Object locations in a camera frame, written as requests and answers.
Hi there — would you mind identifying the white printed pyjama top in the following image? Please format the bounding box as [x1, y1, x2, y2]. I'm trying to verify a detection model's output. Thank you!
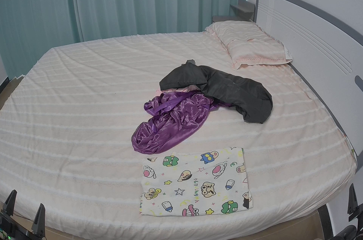
[139, 147, 254, 217]

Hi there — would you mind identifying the black garment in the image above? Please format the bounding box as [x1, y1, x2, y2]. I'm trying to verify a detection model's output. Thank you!
[159, 64, 273, 124]

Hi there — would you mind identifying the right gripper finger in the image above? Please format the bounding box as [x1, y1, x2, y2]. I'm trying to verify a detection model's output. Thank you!
[348, 183, 358, 216]

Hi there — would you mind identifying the pale pink pillow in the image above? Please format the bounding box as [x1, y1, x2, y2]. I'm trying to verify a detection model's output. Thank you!
[205, 20, 293, 70]

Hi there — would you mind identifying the purple satin garment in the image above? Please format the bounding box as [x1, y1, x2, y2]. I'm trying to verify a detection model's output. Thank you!
[131, 91, 219, 155]

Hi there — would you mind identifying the pink garment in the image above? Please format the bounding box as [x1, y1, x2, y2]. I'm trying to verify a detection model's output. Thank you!
[158, 85, 199, 93]

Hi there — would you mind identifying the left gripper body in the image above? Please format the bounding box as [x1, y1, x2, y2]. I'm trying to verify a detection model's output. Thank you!
[0, 210, 43, 240]

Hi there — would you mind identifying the grey bedside table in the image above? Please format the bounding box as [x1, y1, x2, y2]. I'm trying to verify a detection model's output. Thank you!
[212, 0, 255, 24]

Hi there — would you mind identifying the bed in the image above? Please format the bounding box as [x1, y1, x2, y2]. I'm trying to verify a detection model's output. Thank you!
[0, 0, 363, 240]

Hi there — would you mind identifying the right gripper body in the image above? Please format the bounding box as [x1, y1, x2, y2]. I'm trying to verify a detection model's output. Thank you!
[348, 211, 363, 223]

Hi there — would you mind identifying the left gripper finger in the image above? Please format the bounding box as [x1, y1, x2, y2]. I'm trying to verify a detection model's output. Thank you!
[31, 203, 46, 236]
[2, 189, 18, 216]

